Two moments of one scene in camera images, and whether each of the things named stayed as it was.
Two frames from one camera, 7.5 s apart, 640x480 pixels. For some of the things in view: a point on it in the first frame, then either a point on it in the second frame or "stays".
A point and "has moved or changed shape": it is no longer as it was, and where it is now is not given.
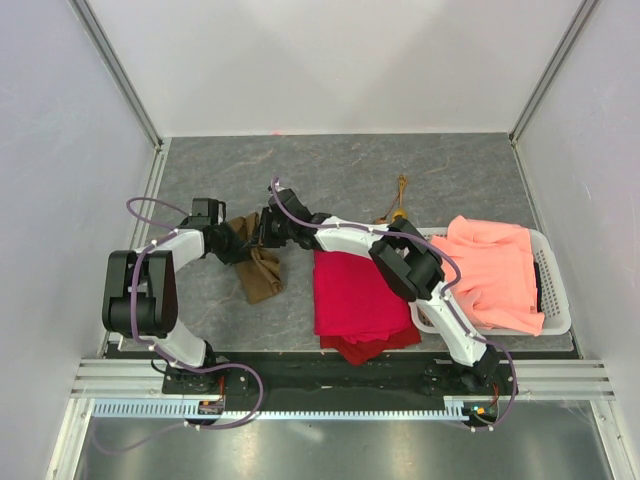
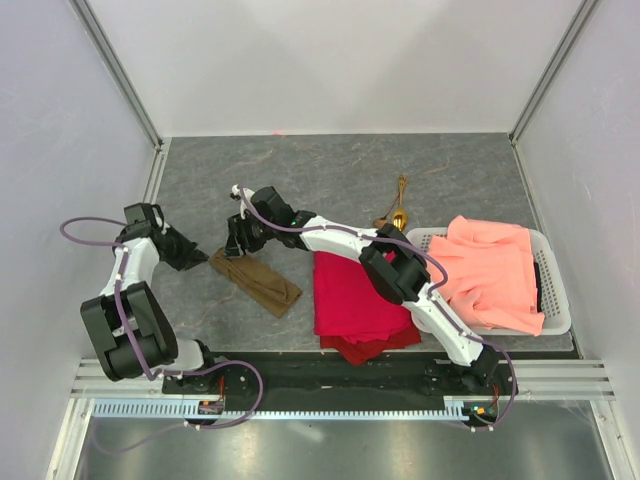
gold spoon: x=402 y=182 stays
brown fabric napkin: x=260 y=273 has moved or changed shape
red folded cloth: x=353 y=301 stays
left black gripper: x=238 y=251 → x=190 y=254
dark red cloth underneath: x=361 y=352 stays
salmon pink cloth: x=498 y=278 stays
